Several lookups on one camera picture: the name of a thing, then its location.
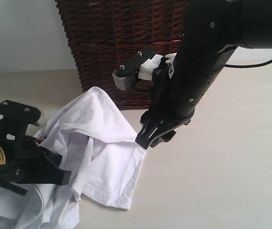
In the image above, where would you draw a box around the dark brown wicker basket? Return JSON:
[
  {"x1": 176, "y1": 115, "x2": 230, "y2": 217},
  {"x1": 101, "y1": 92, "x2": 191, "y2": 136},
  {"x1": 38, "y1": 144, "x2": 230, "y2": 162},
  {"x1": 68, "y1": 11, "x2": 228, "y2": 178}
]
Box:
[{"x1": 56, "y1": 0, "x2": 189, "y2": 110}]

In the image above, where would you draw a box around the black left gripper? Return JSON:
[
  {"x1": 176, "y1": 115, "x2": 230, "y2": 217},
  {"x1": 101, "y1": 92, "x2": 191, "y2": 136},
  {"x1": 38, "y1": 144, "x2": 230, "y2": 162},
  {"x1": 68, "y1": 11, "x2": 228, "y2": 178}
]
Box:
[{"x1": 0, "y1": 117, "x2": 71, "y2": 196}]

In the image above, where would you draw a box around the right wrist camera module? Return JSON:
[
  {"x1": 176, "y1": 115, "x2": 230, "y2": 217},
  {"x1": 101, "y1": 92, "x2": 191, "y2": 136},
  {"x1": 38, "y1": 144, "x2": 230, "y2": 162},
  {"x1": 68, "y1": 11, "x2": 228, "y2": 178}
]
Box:
[{"x1": 112, "y1": 49, "x2": 174, "y2": 91}]

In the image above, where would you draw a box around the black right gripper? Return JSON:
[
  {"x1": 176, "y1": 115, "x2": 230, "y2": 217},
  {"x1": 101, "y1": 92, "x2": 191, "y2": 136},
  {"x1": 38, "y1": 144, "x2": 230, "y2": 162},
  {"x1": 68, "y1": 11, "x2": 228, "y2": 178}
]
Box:
[{"x1": 135, "y1": 105, "x2": 193, "y2": 150}]

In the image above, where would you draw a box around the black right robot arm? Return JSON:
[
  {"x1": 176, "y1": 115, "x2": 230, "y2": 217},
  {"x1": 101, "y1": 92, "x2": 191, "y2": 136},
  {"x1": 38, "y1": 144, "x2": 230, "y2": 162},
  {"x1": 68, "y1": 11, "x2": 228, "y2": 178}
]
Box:
[{"x1": 135, "y1": 0, "x2": 272, "y2": 149}]

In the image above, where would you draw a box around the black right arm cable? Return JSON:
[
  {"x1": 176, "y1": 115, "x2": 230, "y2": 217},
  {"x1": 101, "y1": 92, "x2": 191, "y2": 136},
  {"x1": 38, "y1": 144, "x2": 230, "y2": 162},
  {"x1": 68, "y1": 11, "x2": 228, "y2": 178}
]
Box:
[{"x1": 225, "y1": 47, "x2": 272, "y2": 68}]

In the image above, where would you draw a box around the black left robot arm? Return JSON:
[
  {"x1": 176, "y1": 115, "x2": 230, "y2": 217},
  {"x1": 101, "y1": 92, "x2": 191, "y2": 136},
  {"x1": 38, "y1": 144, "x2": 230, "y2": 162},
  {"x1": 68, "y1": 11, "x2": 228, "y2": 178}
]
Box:
[{"x1": 0, "y1": 115, "x2": 71, "y2": 196}]

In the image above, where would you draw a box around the white t-shirt red lettering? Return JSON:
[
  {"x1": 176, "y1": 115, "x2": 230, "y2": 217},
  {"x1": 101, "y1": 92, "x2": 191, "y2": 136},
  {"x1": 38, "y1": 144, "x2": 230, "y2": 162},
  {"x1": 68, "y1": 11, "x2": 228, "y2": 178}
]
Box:
[{"x1": 0, "y1": 87, "x2": 146, "y2": 229}]

